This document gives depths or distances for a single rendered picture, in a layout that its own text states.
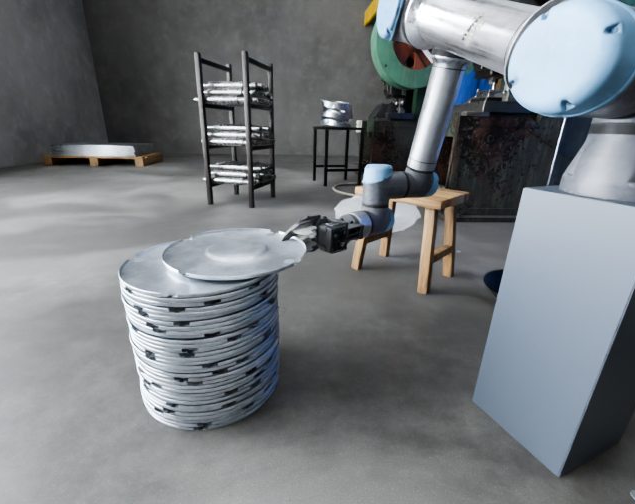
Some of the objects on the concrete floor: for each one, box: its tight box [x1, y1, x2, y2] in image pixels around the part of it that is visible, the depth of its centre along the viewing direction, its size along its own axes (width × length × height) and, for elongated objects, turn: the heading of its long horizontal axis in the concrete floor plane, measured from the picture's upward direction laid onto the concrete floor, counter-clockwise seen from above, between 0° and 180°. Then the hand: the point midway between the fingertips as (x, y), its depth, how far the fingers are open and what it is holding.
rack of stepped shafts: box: [194, 51, 276, 208], centre depth 237 cm, size 43×46×95 cm
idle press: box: [353, 20, 474, 174], centre depth 372 cm, size 153×99×174 cm, turn 95°
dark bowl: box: [483, 269, 504, 299], centre depth 108 cm, size 30×30×7 cm
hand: (284, 239), depth 77 cm, fingers closed, pressing on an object
